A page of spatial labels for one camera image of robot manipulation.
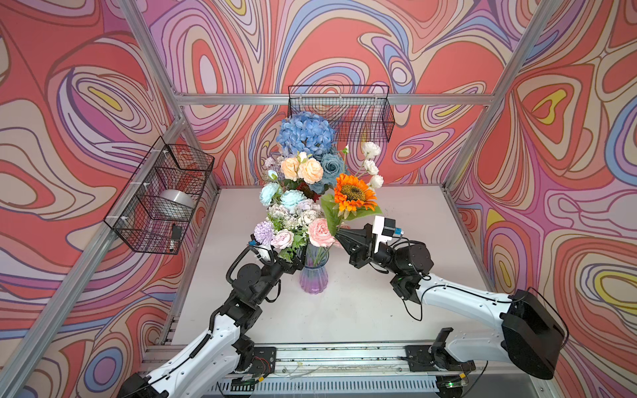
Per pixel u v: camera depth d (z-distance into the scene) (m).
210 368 0.56
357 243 0.56
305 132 0.68
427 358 0.73
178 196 0.74
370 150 0.73
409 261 0.53
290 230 0.64
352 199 0.47
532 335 0.41
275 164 0.82
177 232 0.73
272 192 0.68
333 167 0.74
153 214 0.74
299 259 0.66
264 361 0.73
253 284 0.56
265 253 0.61
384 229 0.51
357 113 0.96
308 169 0.68
